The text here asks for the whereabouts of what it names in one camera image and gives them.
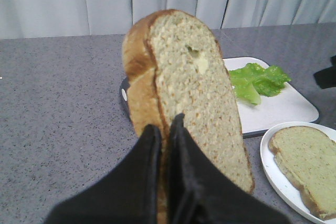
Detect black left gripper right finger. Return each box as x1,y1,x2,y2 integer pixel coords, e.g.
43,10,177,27
167,114,289,223

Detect white round plate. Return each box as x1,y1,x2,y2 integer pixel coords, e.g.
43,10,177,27
260,121,335,224

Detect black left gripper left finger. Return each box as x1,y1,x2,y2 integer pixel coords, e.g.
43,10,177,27
45,125,161,223

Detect green lettuce leaf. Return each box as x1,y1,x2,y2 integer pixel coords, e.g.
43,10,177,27
229,63,291,105

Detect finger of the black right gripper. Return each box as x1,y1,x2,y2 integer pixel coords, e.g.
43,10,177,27
313,56,336,89

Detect bread slice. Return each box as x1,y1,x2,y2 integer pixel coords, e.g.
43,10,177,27
122,9,255,223
268,126,335,220

